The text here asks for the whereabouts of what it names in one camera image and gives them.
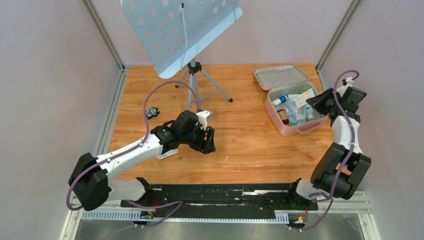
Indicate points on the pink medicine kit case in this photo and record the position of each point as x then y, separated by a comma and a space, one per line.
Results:
290, 81

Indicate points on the white green medicine bottle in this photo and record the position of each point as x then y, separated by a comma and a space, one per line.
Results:
310, 113

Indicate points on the brown medicine bottle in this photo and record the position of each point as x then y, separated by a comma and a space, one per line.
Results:
283, 116

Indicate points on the white blue gauze packet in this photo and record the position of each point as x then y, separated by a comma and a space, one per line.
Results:
167, 154

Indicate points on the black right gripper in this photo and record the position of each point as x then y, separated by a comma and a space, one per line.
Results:
316, 101

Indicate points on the white pad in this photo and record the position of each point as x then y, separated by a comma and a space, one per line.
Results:
301, 100

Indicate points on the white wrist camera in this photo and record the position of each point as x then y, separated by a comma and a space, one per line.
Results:
203, 117
347, 82

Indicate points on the white blue bottle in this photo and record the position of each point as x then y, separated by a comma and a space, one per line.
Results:
280, 100

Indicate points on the large blue cotton packet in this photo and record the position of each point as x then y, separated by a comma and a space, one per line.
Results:
296, 115

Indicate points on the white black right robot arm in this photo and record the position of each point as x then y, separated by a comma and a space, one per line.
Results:
343, 166

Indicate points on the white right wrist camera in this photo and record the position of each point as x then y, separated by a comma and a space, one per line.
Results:
347, 82

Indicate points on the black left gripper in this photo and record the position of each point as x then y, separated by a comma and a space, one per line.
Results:
206, 147

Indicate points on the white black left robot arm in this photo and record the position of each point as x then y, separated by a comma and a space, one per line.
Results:
94, 179

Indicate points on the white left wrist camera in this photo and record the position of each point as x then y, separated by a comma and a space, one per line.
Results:
203, 117

